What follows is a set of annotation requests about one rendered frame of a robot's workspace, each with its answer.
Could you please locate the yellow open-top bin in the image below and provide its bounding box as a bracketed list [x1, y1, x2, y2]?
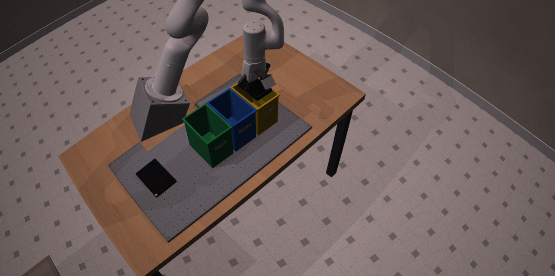
[230, 83, 280, 135]

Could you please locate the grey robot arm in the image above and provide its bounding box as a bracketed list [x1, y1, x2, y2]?
[145, 0, 284, 102]

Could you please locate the green bin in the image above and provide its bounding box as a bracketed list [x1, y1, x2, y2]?
[182, 103, 233, 168]

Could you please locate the blue bin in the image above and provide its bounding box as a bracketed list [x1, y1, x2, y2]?
[207, 88, 257, 151]

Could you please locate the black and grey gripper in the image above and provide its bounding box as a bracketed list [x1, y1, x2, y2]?
[238, 59, 270, 94]

